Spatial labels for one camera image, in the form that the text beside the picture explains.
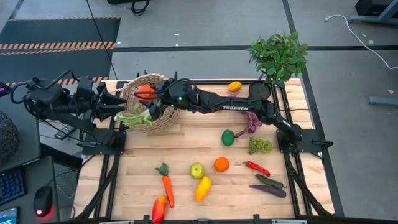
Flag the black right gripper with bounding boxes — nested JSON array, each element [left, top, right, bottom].
[[148, 78, 191, 121]]

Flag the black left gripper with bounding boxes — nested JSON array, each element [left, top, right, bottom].
[[74, 77, 128, 121]]

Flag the red toy tomato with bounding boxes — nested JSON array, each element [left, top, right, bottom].
[[136, 84, 156, 100]]

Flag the woven straw basket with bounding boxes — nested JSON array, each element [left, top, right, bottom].
[[107, 73, 181, 134]]

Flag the green toy bok choy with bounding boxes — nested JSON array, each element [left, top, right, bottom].
[[114, 104, 153, 127]]

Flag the dark green toy avocado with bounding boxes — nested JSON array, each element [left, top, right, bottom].
[[221, 129, 236, 147]]

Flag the green toy apple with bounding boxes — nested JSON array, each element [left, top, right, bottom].
[[190, 162, 205, 180]]

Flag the orange toy orange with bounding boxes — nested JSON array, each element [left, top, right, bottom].
[[213, 156, 231, 173]]

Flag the orange toy carrot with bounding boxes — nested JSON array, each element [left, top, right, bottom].
[[155, 162, 175, 209]]

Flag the purple toy grapes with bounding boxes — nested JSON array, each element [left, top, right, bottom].
[[228, 92, 264, 139]]

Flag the yellow bell pepper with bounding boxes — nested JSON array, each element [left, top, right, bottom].
[[194, 175, 213, 203]]

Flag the red yellow toy mango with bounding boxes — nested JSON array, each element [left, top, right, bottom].
[[151, 195, 168, 224]]

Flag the red toy chili pepper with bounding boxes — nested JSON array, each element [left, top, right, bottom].
[[242, 160, 271, 177]]

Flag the black remote control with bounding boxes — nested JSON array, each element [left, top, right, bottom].
[[54, 124, 77, 141]]

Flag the yellow toy lemon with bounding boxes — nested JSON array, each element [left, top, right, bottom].
[[228, 81, 243, 93]]

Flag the black desk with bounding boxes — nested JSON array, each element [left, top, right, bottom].
[[0, 80, 62, 224]]

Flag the black hazard striped floor mat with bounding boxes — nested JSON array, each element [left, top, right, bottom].
[[0, 17, 121, 86]]

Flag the black plant pot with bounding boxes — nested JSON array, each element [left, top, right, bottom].
[[248, 80, 272, 101]]

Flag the small lit screen device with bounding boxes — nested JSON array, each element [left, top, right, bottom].
[[0, 81, 15, 98]]

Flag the green toy grapes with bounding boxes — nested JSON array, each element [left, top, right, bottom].
[[248, 136, 274, 156]]

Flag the black computer mouse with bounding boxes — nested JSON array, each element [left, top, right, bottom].
[[33, 185, 54, 218]]

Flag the green artificial plant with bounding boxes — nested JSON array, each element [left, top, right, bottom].
[[247, 32, 309, 84]]

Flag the black keyboard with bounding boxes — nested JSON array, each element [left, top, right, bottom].
[[0, 167, 27, 206]]

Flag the green toy chili pepper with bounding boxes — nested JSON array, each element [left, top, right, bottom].
[[255, 173, 287, 190]]

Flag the purple toy eggplant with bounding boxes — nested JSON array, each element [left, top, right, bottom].
[[249, 184, 287, 198]]

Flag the phone with lit screen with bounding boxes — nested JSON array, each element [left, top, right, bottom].
[[0, 207, 19, 224]]

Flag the grey floor bar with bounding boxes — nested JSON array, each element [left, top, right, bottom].
[[369, 95, 398, 108]]

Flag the grey desk base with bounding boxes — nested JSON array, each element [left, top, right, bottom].
[[349, 0, 398, 25]]

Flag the thin black hanging cable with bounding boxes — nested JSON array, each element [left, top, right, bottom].
[[85, 0, 118, 80]]

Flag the black coiled cable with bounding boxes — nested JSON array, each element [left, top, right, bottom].
[[130, 0, 150, 16]]

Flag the dark wire mesh basket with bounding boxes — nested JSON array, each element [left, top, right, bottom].
[[0, 110, 20, 167]]

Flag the white floor cable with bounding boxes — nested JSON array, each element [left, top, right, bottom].
[[325, 14, 398, 71]]

